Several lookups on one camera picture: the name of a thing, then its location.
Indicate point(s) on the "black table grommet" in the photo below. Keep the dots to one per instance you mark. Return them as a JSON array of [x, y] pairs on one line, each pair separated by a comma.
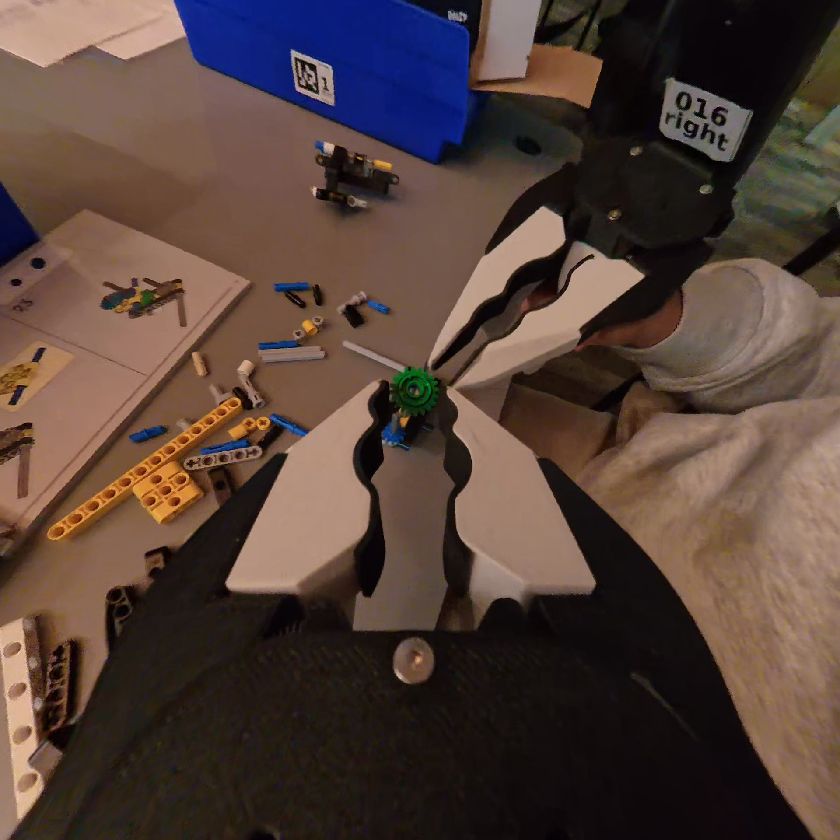
[[528, 145]]

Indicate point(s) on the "black lego connector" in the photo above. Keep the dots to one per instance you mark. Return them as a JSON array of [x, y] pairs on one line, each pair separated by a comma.
[[120, 613], [157, 561], [221, 484]]

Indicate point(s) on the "grey thin lego liftarm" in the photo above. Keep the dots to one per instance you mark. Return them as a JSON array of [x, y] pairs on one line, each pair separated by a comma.
[[223, 457]]

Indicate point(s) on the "white lego beam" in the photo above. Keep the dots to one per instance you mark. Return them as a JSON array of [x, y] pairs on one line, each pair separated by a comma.
[[16, 715]]

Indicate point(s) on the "short yellow lego block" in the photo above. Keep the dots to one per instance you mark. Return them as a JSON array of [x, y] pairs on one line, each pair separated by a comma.
[[167, 492]]

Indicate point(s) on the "person's tan trousers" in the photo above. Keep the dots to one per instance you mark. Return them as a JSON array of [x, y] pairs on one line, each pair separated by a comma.
[[558, 423]]

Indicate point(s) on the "blue plastic bin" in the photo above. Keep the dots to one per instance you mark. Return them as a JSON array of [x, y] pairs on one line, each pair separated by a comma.
[[380, 46], [13, 226]]

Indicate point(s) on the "scattered small lego pins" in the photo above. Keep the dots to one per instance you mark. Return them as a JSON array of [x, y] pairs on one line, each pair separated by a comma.
[[292, 286]]

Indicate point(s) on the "lego instruction booklet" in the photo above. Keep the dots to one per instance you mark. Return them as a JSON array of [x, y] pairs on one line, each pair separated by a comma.
[[111, 367]]

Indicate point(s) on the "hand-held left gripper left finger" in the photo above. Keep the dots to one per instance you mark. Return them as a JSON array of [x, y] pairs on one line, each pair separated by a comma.
[[302, 518]]

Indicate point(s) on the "grey lego beam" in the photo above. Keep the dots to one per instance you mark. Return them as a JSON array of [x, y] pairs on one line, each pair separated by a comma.
[[34, 656]]

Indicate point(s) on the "black lego subassembly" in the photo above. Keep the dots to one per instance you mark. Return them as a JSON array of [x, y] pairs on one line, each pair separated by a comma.
[[351, 174]]

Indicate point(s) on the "green gear lego assembly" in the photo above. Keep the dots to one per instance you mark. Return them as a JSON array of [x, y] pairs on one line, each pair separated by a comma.
[[413, 391]]

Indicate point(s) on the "brown cardboard box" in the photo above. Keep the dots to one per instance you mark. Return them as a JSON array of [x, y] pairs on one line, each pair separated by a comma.
[[558, 72]]

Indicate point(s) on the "thin grey lego axle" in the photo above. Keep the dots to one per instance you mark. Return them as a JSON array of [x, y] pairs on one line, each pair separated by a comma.
[[374, 355]]

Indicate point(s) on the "dark lego beam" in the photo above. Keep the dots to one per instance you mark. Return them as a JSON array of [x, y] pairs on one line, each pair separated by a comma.
[[60, 686]]

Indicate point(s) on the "white paper sheet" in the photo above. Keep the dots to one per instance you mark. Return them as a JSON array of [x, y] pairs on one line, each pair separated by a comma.
[[46, 26], [148, 39]]

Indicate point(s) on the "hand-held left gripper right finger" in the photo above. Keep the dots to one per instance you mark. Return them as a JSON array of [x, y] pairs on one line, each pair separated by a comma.
[[518, 525]]

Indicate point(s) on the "person's right hand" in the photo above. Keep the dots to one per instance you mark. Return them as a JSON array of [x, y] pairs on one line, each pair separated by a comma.
[[633, 331]]

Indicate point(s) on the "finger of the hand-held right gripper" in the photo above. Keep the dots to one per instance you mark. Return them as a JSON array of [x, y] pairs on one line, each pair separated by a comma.
[[508, 262], [577, 302]]

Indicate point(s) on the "long yellow lego beam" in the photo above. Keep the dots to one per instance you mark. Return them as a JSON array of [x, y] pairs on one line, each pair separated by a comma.
[[141, 471]]

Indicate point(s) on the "person's right forearm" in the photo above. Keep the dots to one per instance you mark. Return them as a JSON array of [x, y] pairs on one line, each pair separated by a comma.
[[741, 328]]

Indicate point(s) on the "person's grey sweatshirt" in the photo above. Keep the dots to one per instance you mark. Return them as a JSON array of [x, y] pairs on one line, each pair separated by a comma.
[[754, 558]]

